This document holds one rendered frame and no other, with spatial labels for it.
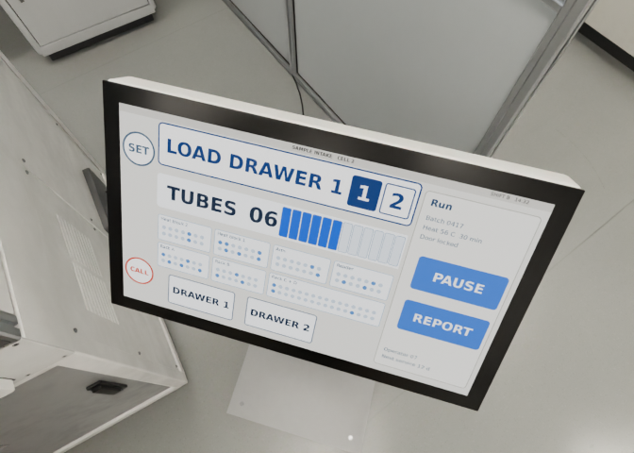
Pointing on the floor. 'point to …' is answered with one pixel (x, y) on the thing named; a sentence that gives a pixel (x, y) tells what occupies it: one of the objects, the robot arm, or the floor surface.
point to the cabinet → (76, 293)
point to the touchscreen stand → (303, 398)
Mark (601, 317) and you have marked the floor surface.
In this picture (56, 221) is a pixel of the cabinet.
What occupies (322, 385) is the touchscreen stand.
